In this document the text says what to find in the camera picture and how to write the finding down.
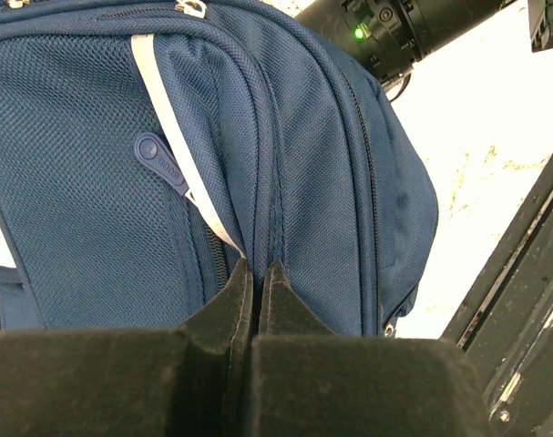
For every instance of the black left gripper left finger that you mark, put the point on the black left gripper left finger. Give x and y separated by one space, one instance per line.
168 382

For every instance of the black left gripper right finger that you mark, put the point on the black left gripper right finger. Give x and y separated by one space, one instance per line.
308 381

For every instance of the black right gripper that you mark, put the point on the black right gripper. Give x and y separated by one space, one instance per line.
387 37

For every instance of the navy blue student backpack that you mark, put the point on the navy blue student backpack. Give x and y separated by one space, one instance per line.
147 146

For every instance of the black mounting rail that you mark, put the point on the black mounting rail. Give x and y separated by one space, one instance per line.
504 324

